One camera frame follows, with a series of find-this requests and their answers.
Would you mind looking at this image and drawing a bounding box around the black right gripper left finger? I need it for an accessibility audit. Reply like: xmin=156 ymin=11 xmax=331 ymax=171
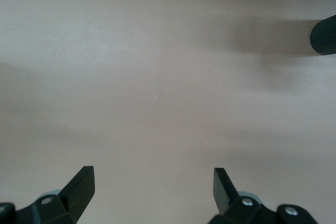
xmin=0 ymin=165 xmax=96 ymax=224

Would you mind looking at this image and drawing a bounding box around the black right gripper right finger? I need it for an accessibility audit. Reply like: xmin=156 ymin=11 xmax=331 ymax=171
xmin=208 ymin=167 xmax=320 ymax=224

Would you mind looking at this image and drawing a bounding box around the black ribbed cylinder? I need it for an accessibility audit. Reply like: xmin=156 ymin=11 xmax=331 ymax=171
xmin=310 ymin=14 xmax=336 ymax=56

